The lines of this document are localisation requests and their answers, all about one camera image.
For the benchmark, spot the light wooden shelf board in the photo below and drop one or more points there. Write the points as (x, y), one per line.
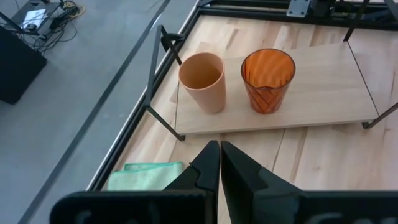
(326, 93)

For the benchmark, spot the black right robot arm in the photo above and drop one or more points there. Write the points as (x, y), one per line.
(321, 7)

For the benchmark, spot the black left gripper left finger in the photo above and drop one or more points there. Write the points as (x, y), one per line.
(186, 205)

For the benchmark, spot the mint green cloth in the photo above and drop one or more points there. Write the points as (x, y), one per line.
(140, 177)

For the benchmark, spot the orange translucent faceted cup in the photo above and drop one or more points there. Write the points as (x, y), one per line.
(267, 93)

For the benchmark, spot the grey metal mounting plate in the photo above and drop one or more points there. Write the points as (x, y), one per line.
(298, 8)

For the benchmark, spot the black power strip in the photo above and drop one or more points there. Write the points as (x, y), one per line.
(63, 17)

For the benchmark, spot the peach matte plastic cup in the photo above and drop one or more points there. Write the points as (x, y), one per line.
(208, 96)

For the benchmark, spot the dark side table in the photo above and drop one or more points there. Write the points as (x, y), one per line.
(18, 9)

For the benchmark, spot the black metal shelf leg frame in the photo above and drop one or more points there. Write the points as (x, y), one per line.
(152, 71)
(379, 116)

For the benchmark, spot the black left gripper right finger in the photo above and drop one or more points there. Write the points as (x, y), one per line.
(264, 202)

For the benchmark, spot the white paper sheet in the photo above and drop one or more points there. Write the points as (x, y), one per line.
(35, 18)

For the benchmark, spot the black cabinet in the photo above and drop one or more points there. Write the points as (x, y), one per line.
(18, 71)

